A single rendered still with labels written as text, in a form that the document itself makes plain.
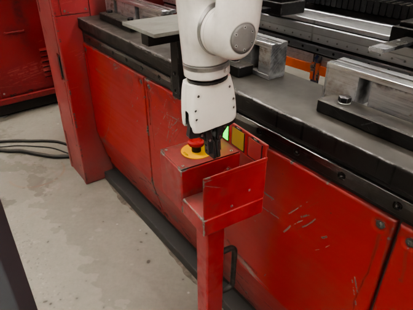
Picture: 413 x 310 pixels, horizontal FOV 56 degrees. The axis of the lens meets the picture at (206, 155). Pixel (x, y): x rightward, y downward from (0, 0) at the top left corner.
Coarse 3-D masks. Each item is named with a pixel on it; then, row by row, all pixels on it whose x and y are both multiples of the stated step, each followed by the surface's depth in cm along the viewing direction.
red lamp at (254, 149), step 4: (248, 140) 85; (252, 140) 84; (248, 144) 86; (252, 144) 84; (256, 144) 83; (248, 148) 86; (252, 148) 85; (256, 148) 83; (260, 148) 82; (248, 152) 86; (252, 152) 85; (256, 152) 84; (260, 152) 83; (252, 156) 86; (256, 156) 84; (260, 156) 83; (256, 160) 85
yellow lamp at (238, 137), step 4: (232, 128) 90; (232, 132) 90; (236, 132) 89; (240, 132) 87; (232, 136) 90; (236, 136) 89; (240, 136) 88; (232, 140) 91; (236, 140) 90; (240, 140) 88; (236, 144) 90; (240, 144) 88; (240, 148) 89
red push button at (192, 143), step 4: (188, 140) 89; (192, 140) 88; (196, 140) 88; (200, 140) 88; (188, 144) 88; (192, 144) 88; (196, 144) 87; (200, 144) 88; (192, 148) 89; (196, 148) 89; (200, 148) 89; (196, 152) 89
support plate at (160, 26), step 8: (168, 16) 114; (176, 16) 114; (128, 24) 105; (136, 24) 105; (144, 24) 105; (152, 24) 105; (160, 24) 105; (168, 24) 105; (176, 24) 105; (144, 32) 99; (152, 32) 97; (160, 32) 97; (168, 32) 98; (176, 32) 99
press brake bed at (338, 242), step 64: (128, 64) 145; (128, 128) 165; (256, 128) 95; (128, 192) 200; (320, 192) 84; (384, 192) 71; (192, 256) 161; (256, 256) 113; (320, 256) 90; (384, 256) 75
